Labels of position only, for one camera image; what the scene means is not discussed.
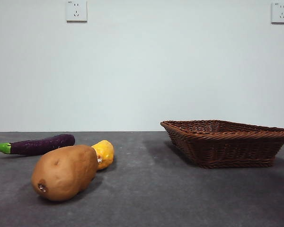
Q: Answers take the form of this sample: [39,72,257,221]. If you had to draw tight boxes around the brown wicker basket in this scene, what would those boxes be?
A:
[160,120,284,169]

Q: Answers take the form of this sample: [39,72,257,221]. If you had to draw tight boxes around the brown potato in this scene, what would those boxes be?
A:
[31,144,99,202]

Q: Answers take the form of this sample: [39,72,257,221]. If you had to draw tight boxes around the purple eggplant with green stem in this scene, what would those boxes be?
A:
[0,134,76,157]

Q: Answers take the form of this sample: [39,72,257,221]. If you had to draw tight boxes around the white wall socket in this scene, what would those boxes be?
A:
[271,2,284,24]
[66,0,88,23]

